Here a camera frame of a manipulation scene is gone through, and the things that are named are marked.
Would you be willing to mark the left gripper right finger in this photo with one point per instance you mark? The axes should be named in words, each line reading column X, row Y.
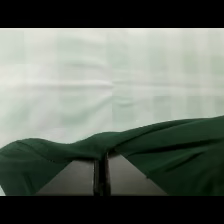
column 130, row 181

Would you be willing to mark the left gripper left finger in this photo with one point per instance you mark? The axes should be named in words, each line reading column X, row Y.
column 78, row 180

